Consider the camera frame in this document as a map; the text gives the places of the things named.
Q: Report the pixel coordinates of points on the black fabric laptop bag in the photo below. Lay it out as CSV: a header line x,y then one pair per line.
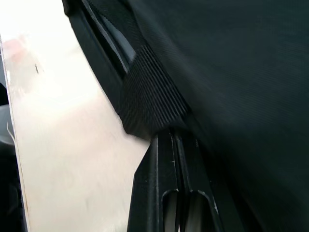
x,y
229,84

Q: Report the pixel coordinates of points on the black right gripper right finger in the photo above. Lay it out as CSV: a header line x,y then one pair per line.
x,y
193,169

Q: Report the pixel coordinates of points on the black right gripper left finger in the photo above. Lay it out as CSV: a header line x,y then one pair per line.
x,y
148,188

